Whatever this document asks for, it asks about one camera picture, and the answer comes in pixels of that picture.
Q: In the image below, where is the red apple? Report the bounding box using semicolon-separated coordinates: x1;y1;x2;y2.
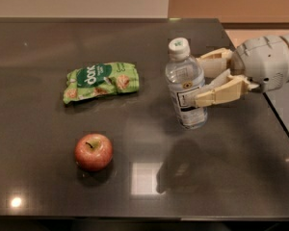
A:
74;134;114;171

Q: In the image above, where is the adjacent grey table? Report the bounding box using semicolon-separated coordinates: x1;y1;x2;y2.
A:
265;84;289;138

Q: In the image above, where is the green snack bag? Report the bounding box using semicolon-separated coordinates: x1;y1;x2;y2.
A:
63;62;140;104

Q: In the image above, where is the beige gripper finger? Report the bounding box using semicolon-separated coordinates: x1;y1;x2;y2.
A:
196;48;233;79
185;69;259;108

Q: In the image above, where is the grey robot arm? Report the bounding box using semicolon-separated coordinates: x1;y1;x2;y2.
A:
185;34;289;108

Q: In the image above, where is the clear blue-label plastic bottle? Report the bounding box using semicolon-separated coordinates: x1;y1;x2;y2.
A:
165;38;207;129

